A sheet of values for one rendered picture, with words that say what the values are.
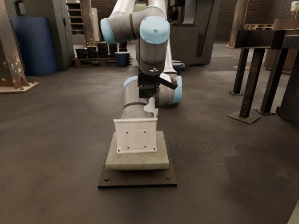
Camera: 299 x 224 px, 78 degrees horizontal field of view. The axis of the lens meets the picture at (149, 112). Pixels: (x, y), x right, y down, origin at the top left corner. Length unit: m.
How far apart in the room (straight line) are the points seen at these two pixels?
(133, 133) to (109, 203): 0.34
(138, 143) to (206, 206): 0.44
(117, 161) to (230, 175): 0.62
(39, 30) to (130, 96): 2.77
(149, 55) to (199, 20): 3.45
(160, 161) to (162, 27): 0.64
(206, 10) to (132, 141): 3.44
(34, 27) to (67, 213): 3.03
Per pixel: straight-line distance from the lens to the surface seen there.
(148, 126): 0.95
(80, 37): 10.32
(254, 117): 1.90
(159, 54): 0.62
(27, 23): 3.59
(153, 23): 0.61
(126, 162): 0.97
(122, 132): 0.97
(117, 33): 0.72
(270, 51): 4.43
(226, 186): 1.09
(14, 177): 1.30
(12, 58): 2.89
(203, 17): 4.08
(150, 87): 0.71
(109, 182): 1.03
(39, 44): 3.61
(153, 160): 0.98
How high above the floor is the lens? 0.74
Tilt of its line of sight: 25 degrees down
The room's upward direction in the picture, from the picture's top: straight up
